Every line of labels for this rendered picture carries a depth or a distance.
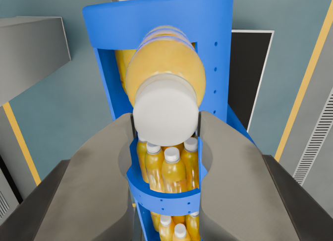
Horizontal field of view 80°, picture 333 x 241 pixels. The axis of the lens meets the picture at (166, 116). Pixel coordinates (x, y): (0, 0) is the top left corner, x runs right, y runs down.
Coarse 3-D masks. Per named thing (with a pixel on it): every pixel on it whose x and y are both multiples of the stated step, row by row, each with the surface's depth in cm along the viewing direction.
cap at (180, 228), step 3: (177, 225) 69; (180, 225) 69; (183, 225) 68; (174, 228) 68; (177, 228) 68; (180, 228) 68; (183, 228) 68; (174, 231) 68; (177, 231) 67; (180, 231) 67; (183, 231) 67; (177, 234) 66; (180, 234) 66; (183, 234) 66; (180, 237) 67
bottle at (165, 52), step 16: (160, 32) 19; (176, 32) 20; (144, 48) 15; (160, 48) 14; (176, 48) 14; (192, 48) 17; (128, 64) 16; (144, 64) 14; (160, 64) 13; (176, 64) 13; (192, 64) 14; (128, 80) 15; (144, 80) 13; (176, 80) 12; (192, 80) 13; (128, 96) 15
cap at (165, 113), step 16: (160, 80) 12; (144, 96) 11; (160, 96) 11; (176, 96) 11; (192, 96) 11; (144, 112) 11; (160, 112) 11; (176, 112) 11; (192, 112) 11; (144, 128) 12; (160, 128) 12; (176, 128) 12; (192, 128) 12; (160, 144) 12; (176, 144) 12
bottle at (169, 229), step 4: (160, 220) 74; (172, 220) 74; (160, 224) 73; (168, 224) 72; (172, 224) 73; (160, 228) 72; (164, 228) 72; (168, 228) 71; (172, 228) 72; (160, 232) 73; (164, 232) 72; (168, 232) 72; (172, 232) 72; (160, 236) 75; (164, 236) 72; (168, 236) 72; (164, 240) 74; (168, 240) 73
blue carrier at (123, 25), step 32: (128, 0) 28; (160, 0) 27; (192, 0) 28; (224, 0) 31; (96, 32) 33; (128, 32) 29; (192, 32) 30; (224, 32) 34; (224, 64) 37; (224, 96) 41; (160, 192) 48; (192, 192) 48
